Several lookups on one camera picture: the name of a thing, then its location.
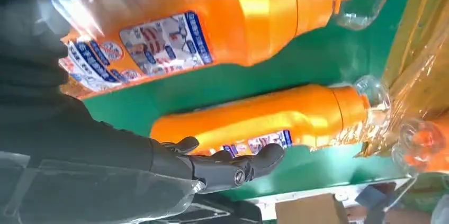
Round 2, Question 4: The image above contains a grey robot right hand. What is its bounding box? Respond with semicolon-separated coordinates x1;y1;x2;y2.
0;0;286;195

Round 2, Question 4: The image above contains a white table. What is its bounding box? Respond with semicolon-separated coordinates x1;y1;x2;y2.
245;176;418;222

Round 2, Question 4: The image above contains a brown cardboard box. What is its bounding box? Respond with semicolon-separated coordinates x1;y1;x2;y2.
275;193;350;224

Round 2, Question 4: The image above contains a green table mat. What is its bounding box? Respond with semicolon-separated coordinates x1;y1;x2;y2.
82;0;449;212

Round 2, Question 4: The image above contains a tablet with blue cover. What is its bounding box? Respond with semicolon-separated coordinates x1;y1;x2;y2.
354;183;399;224

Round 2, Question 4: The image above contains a yellow plastic sheet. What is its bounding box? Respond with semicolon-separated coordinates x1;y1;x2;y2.
308;0;449;158

